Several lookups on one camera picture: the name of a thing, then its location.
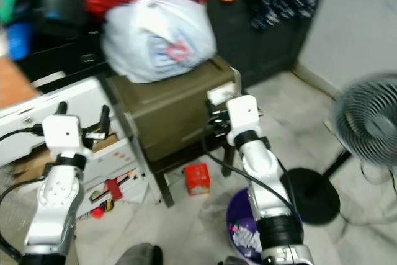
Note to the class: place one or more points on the black wardrobe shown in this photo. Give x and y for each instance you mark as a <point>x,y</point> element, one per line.
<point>267,54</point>

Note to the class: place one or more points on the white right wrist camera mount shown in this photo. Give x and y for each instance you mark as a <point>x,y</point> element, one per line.
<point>244,119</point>

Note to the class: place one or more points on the white plastic bag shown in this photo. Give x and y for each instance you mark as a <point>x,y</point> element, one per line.
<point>155,41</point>

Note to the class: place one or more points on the blue container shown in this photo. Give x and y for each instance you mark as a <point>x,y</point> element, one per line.
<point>20,41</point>

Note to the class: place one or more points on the small red box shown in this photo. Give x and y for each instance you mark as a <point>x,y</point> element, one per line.
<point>197,179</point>

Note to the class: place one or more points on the brown cardboard piece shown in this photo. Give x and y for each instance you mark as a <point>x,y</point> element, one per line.
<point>28,164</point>

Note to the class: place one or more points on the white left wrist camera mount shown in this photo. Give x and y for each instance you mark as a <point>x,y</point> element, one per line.
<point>67,136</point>

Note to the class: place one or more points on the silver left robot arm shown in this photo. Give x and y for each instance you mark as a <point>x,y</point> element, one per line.
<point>56,209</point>

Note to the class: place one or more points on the white pink printed wrapper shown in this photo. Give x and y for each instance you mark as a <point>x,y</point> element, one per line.
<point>246,239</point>

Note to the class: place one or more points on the small red tool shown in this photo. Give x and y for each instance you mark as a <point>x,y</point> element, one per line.
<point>113,189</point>

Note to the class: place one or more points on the grey robot leg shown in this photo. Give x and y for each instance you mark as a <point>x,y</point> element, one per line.
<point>138,256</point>
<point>236,261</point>

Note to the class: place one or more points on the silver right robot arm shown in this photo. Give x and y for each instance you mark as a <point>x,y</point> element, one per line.
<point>263,178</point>

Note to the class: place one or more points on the white drawer unit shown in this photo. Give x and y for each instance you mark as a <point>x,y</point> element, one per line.
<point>25,113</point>

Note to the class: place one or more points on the brown wooden table top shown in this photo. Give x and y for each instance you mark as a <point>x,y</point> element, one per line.
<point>15,82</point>

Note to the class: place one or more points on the black standing fan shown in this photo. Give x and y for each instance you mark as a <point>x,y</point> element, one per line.
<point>369,119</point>

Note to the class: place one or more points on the olive brown bedside cabinet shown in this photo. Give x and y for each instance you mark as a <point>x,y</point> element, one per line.
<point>173,116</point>

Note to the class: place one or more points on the grey right robot leg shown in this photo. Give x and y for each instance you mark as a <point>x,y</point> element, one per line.
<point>236,261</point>

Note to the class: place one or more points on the purple waste bin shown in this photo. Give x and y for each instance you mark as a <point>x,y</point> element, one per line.
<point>236,206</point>

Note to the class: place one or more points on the grey left robot leg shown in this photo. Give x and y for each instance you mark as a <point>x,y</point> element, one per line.
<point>138,256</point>

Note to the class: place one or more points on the white power socket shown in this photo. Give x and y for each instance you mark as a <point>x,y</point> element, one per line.
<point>221,93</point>

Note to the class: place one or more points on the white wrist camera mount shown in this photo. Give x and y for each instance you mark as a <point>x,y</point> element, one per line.
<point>67,136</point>
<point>244,119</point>

